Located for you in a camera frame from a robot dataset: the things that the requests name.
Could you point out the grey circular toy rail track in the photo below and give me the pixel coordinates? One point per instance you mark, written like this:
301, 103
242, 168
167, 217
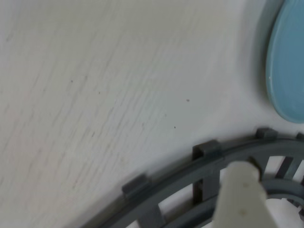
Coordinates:
178, 184

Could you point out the blue round dish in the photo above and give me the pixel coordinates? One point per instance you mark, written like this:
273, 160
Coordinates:
289, 59

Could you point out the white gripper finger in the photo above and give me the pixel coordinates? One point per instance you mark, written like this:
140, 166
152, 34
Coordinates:
240, 197

